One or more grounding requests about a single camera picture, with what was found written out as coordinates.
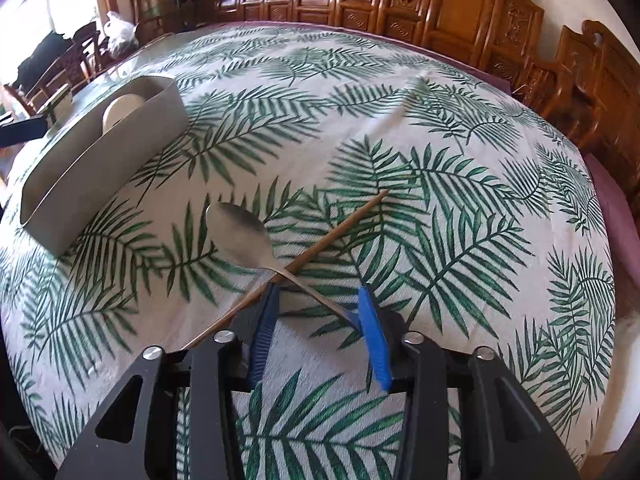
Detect leaf print tablecloth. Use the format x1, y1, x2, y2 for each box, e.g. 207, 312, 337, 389
0, 22, 621, 480

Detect wooden chopstick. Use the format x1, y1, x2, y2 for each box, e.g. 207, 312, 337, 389
170, 189, 390, 356

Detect grey utensil container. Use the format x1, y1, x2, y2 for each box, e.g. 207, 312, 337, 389
19, 75, 188, 257

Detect wooden dining chair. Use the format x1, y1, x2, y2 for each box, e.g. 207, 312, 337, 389
5, 22, 101, 113

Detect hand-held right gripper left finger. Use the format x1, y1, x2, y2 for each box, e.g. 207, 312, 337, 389
52, 282, 280, 480

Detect purple seat cushion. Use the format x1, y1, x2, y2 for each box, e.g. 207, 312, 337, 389
582, 152, 640, 311

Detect metal spoon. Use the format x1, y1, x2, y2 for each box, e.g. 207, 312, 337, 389
205, 201, 362, 327

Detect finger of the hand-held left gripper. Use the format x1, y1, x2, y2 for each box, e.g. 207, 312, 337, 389
0, 115, 48, 148

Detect wooden armchair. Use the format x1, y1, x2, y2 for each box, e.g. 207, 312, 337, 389
515, 20, 640, 191

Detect dark cloth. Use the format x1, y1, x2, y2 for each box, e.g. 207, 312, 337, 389
14, 32, 76, 88

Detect wooden cabinet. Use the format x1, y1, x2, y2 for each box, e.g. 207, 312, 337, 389
130, 0, 221, 43

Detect white plastic bag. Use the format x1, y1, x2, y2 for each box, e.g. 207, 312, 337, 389
102, 10, 142, 57

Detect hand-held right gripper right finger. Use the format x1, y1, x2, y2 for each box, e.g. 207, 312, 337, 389
357, 284, 583, 480

